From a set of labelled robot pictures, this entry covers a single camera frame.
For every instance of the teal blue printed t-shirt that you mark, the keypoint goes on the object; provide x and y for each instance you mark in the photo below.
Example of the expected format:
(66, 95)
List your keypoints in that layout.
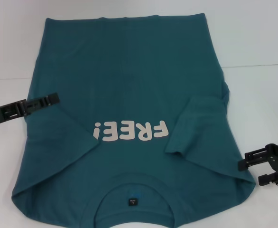
(129, 59)

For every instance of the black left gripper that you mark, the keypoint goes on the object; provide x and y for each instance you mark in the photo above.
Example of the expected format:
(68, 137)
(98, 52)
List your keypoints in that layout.
(3, 114)

